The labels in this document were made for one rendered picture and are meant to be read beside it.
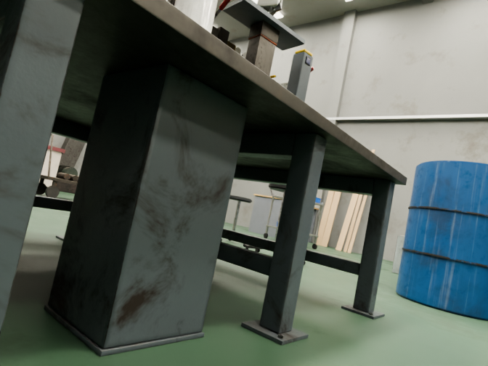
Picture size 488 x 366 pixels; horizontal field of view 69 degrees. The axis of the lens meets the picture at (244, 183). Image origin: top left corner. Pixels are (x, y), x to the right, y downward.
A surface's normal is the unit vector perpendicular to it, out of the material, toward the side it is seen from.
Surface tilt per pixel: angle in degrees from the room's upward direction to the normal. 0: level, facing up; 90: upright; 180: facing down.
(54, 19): 90
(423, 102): 90
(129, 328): 90
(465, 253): 90
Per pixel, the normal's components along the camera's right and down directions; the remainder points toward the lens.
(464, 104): -0.62, -0.19
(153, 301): 0.76, 0.10
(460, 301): -0.29, -0.15
